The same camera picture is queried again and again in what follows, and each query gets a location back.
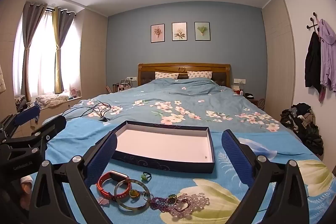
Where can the purple jacket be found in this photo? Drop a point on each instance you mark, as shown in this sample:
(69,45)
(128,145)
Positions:
(328,56)

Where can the framed green plant picture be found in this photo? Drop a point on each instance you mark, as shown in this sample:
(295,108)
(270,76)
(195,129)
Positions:
(202,31)

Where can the bedside clutter of bottles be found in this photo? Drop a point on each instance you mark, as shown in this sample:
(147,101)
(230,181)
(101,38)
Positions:
(120,86)

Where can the blue blossom print duvet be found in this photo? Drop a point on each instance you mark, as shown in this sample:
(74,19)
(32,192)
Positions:
(189,92)

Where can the black jacket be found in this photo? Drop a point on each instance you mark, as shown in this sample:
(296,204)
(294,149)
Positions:
(313,61)

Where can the black wall coat rack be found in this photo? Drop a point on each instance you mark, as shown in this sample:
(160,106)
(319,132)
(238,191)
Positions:
(313,23)

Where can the white wall outlet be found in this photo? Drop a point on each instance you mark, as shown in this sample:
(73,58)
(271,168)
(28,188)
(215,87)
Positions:
(131,79)
(239,81)

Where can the crumpled light bedding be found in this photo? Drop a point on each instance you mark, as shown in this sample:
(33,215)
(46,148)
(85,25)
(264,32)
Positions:
(52,100)

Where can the wooden headboard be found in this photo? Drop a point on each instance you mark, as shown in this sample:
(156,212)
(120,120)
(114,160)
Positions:
(147,74)

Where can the small pink fan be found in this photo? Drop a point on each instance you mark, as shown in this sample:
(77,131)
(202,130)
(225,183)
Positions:
(74,92)

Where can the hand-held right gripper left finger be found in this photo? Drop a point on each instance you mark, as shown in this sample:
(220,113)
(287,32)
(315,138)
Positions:
(102,158)

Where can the translucent green bangle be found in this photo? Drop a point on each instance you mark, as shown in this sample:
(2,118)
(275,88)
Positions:
(131,209)

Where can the beige wardrobe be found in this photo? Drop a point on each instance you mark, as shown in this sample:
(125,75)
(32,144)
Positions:
(278,61)
(93,56)

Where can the blue large flower blanket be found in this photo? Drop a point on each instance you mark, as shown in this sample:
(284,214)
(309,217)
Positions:
(210,187)

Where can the person's left hand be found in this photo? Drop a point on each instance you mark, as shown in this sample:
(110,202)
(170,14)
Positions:
(26,187)

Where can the framed pink flower picture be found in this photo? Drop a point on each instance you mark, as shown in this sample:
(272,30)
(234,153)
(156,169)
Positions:
(157,33)

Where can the dotted white pillow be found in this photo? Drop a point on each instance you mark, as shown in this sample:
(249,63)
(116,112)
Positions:
(199,74)
(165,75)

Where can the pile of dark clothes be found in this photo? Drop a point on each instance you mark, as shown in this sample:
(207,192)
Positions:
(304,124)

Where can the pink flower ornament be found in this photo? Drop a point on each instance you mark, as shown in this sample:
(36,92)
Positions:
(103,200)

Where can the dark blue shallow box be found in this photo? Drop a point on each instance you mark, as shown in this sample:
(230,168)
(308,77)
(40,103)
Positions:
(162,142)

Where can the orange band smart watch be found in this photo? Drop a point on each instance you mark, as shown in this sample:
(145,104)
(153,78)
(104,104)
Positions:
(100,185)

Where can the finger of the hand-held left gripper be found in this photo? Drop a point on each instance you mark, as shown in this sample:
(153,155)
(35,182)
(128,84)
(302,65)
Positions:
(26,113)
(52,124)

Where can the framed white flower picture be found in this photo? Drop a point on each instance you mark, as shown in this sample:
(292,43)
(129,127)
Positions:
(179,31)

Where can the wooden nightstand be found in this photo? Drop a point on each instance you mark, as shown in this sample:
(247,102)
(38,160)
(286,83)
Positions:
(253,101)

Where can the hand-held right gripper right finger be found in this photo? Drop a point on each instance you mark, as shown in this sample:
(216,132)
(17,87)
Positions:
(236,158)

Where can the yellow and grey curtain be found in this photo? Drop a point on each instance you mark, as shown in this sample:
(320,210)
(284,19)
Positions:
(59,61)

